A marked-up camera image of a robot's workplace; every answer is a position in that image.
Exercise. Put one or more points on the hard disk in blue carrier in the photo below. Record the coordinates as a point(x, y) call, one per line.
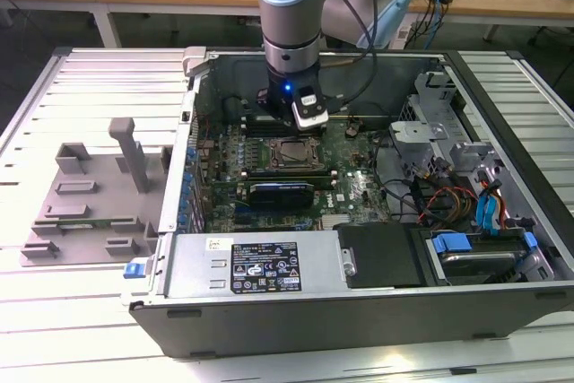
point(475, 264)

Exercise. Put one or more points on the grey plastic parts rack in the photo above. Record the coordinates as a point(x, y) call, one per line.
point(107, 185)

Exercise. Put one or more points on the green motherboard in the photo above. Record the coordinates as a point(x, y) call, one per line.
point(359, 185)

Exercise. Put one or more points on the round coin cell battery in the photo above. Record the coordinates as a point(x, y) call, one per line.
point(352, 129)

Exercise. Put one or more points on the blue case latch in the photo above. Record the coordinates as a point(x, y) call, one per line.
point(134, 269)

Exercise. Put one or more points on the white wrist camera black mount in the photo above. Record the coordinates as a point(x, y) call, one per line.
point(311, 116)

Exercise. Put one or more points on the CPU socket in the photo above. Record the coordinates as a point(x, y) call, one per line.
point(314, 165)

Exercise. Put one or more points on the silver finned heat sink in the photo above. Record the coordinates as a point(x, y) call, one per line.
point(335, 221)

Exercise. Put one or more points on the silver CPU green substrate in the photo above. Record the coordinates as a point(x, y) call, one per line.
point(296, 153)

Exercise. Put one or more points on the silver power supply with label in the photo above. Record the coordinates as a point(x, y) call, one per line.
point(188, 266)

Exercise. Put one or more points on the black graphics card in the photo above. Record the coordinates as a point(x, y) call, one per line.
point(280, 198)

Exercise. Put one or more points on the grey metal drive cage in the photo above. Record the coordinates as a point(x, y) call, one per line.
point(417, 132)

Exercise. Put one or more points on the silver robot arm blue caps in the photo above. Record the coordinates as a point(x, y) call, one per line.
point(291, 20)

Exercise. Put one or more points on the black plastic drive cover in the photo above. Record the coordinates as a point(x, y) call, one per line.
point(381, 257)

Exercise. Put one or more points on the open black PC case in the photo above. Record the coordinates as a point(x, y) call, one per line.
point(314, 324)

